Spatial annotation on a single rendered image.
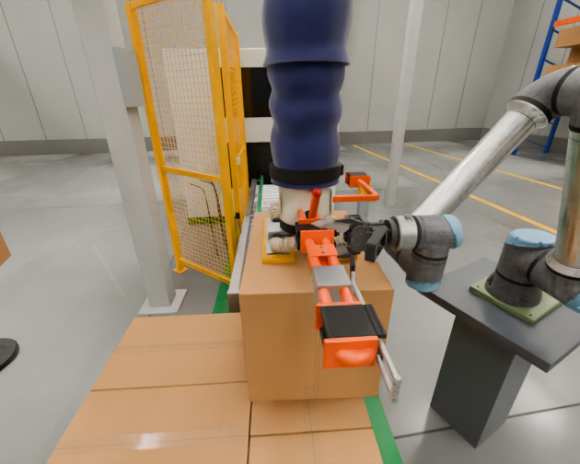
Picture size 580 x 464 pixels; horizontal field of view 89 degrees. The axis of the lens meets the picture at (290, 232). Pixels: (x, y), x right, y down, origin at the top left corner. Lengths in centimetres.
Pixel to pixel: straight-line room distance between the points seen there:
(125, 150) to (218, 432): 165
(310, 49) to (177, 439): 119
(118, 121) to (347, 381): 185
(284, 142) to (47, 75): 1059
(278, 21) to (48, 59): 1053
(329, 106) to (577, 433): 198
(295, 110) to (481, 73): 1220
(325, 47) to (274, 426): 112
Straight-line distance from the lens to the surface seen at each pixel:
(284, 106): 86
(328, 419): 117
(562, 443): 218
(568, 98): 103
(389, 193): 461
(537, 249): 136
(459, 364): 170
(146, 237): 232
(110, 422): 131
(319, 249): 66
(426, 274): 87
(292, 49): 85
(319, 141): 86
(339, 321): 45
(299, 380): 98
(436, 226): 81
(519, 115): 105
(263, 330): 84
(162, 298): 257
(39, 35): 1132
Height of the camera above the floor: 153
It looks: 25 degrees down
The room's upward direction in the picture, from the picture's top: 1 degrees counter-clockwise
